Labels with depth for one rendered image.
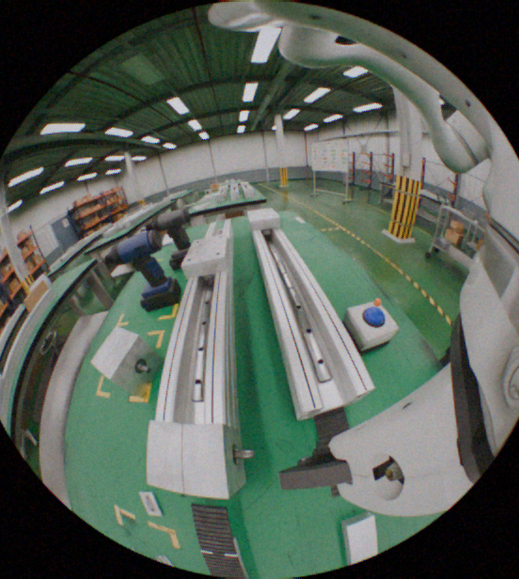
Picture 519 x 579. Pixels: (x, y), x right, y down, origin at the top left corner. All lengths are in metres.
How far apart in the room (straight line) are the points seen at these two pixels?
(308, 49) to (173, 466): 0.64
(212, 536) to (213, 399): 0.23
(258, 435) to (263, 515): 0.14
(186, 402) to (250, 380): 0.12
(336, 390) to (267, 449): 0.14
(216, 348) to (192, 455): 0.15
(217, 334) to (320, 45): 0.56
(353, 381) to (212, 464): 0.19
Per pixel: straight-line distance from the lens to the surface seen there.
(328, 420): 0.30
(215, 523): 0.31
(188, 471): 0.23
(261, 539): 0.35
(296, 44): 0.44
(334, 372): 0.28
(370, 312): 0.34
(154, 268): 0.49
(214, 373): 0.25
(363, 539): 0.36
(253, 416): 0.30
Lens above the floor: 1.08
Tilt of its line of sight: 40 degrees down
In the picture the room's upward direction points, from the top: 9 degrees counter-clockwise
